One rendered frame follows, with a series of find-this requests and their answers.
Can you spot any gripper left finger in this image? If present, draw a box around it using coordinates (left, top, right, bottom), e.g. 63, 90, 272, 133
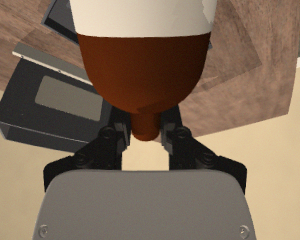
43, 106, 131, 192

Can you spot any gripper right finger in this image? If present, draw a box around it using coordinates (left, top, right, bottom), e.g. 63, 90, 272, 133
160, 105, 247, 195

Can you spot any dark grey crate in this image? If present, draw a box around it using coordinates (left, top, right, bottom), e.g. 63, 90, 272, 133
0, 58, 112, 153

